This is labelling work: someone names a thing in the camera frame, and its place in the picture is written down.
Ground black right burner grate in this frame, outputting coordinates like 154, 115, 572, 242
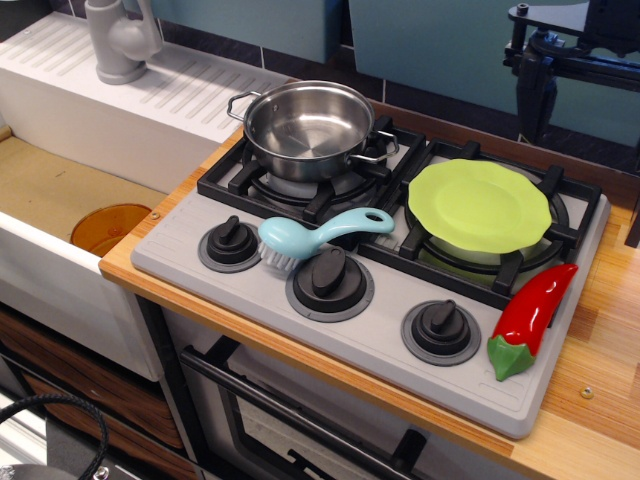
358, 139, 608, 309

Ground light blue dish brush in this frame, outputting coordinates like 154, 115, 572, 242
258, 207, 395, 272

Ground green plastic plate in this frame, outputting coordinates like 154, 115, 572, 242
408, 159, 552, 254

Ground black middle stove knob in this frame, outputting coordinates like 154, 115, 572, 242
285, 247, 375, 323

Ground black burner grate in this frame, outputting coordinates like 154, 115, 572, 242
197, 115, 426, 233
358, 139, 608, 309

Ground black left burner grate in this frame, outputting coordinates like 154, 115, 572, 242
197, 115, 426, 233

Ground black right stove knob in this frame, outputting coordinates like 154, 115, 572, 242
401, 300, 481, 367

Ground orange sink drain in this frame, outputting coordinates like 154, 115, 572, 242
70, 203, 151, 257

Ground wooden drawer fronts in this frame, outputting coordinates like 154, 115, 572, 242
1, 305, 198, 480

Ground black stove knob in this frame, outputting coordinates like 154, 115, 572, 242
401, 300, 481, 367
198, 215, 261, 274
285, 247, 375, 323

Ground black left stove knob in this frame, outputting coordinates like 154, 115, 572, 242
198, 215, 261, 274

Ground oven door with handle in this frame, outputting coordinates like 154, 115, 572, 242
176, 336, 521, 479

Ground white toy sink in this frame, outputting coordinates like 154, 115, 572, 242
1, 13, 285, 381

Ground stainless steel pot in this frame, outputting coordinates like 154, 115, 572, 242
227, 80, 400, 183

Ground grey toy faucet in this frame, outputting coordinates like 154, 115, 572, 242
85, 0, 163, 85

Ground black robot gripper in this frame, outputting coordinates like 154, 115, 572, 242
503, 0, 639, 144

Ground grey toy stove top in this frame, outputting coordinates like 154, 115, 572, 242
130, 117, 612, 441

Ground black braided cable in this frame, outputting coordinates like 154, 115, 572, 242
0, 393, 110, 480

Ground red toy chili pepper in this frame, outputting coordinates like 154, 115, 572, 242
487, 264, 579, 382

